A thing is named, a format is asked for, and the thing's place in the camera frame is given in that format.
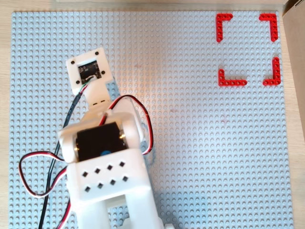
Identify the grey Lego baseplate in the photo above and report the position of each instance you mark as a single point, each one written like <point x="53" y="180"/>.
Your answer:
<point x="214" y="143"/>

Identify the red L-shaped Lego beam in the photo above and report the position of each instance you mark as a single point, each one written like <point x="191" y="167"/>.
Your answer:
<point x="274" y="26"/>
<point x="276" y="74"/>
<point x="228" y="82"/>
<point x="220" y="25"/>

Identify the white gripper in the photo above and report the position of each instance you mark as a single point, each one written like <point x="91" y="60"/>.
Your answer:
<point x="110" y="88"/>

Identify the brown cardboard box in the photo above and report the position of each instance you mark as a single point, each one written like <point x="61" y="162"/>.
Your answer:
<point x="295" y="47"/>

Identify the white flat strip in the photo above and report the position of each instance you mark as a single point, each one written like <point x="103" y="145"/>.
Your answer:
<point x="143" y="1"/>

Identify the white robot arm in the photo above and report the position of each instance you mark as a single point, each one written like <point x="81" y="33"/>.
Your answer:
<point x="114" y="186"/>

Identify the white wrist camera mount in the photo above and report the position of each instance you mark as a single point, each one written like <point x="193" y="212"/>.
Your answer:
<point x="89" y="69"/>

